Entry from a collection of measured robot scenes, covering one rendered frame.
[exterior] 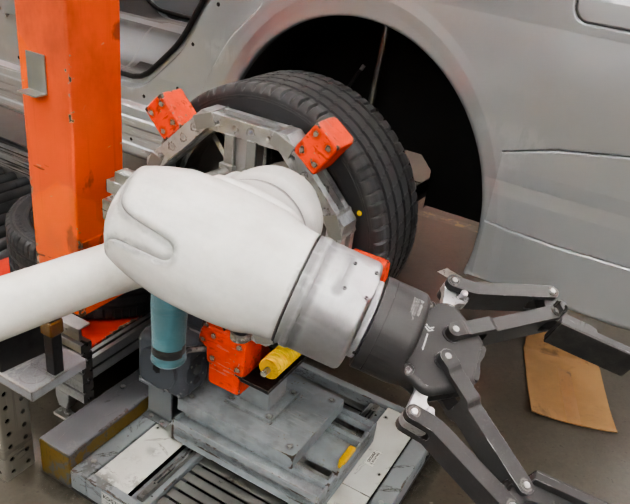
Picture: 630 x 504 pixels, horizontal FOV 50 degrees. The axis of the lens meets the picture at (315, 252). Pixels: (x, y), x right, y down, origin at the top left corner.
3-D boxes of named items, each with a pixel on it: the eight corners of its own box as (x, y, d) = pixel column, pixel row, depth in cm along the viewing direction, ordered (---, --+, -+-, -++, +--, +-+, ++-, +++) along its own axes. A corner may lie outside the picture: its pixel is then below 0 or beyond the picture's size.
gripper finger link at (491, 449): (452, 345, 50) (437, 351, 50) (543, 486, 45) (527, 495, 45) (433, 368, 53) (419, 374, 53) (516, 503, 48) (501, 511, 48)
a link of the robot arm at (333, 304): (332, 212, 52) (404, 244, 51) (307, 277, 59) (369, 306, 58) (287, 302, 46) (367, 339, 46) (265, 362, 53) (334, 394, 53)
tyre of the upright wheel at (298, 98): (390, 42, 156) (180, 93, 192) (341, 56, 137) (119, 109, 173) (443, 305, 174) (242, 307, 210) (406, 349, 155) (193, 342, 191)
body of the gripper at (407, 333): (361, 339, 47) (486, 396, 46) (396, 251, 52) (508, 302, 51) (335, 385, 52) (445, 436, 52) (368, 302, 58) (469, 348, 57)
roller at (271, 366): (329, 334, 191) (331, 317, 188) (271, 388, 168) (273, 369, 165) (311, 326, 193) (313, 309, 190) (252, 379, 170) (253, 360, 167)
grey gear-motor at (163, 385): (259, 374, 235) (267, 288, 219) (179, 445, 202) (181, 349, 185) (217, 354, 242) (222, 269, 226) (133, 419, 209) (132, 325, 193)
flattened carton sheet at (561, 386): (593, 347, 289) (595, 341, 287) (616, 435, 240) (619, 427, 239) (521, 332, 292) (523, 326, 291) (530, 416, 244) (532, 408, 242)
